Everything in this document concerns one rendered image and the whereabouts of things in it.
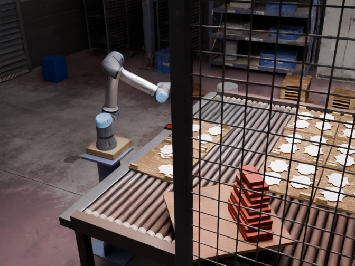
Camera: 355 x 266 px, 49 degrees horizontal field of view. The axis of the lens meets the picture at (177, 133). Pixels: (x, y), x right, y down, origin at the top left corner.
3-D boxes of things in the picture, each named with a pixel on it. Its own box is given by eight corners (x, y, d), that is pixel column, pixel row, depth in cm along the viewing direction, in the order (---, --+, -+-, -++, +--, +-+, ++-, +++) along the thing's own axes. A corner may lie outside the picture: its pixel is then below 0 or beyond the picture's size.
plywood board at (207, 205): (184, 264, 164) (184, 261, 163) (162, 195, 208) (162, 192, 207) (294, 244, 173) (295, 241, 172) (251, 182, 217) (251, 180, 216)
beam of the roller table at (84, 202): (59, 225, 213) (57, 216, 211) (209, 97, 377) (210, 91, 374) (72, 229, 210) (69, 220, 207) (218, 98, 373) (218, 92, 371)
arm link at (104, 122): (94, 137, 271) (91, 119, 264) (100, 128, 282) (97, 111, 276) (111, 138, 269) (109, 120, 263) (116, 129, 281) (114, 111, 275)
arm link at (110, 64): (100, 58, 244) (170, 93, 250) (105, 53, 254) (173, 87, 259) (94, 73, 250) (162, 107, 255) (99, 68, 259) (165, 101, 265)
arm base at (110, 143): (92, 149, 276) (90, 136, 271) (102, 139, 288) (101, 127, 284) (111, 152, 271) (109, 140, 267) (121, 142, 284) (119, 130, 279)
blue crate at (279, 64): (258, 66, 698) (259, 53, 688) (261, 59, 733) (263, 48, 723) (294, 68, 679) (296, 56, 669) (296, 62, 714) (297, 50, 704)
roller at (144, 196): (109, 229, 205) (109, 223, 203) (235, 101, 359) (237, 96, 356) (116, 234, 204) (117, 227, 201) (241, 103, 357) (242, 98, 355)
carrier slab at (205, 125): (164, 142, 283) (164, 140, 282) (191, 121, 314) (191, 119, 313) (207, 153, 267) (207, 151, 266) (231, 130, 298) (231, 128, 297)
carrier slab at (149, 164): (128, 168, 252) (128, 166, 251) (164, 142, 282) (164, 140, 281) (174, 184, 235) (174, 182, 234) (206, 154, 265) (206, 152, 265)
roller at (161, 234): (150, 246, 195) (149, 238, 193) (263, 106, 348) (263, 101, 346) (158, 249, 193) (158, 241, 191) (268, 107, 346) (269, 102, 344)
